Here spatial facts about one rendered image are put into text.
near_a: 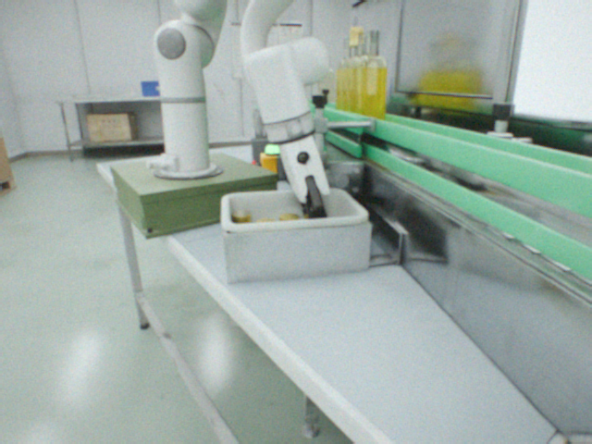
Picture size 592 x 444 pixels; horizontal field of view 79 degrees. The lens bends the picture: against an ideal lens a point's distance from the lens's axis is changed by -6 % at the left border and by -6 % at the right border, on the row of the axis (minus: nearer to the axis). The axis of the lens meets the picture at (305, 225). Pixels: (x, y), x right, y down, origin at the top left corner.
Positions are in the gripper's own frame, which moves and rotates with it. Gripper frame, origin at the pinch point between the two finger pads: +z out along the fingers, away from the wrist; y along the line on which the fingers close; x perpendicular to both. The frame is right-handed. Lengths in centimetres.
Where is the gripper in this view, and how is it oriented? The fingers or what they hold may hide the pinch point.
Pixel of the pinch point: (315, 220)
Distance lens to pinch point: 65.6
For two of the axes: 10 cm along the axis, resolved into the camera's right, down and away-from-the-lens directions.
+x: -9.4, 3.3, -1.0
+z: 2.6, 8.7, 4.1
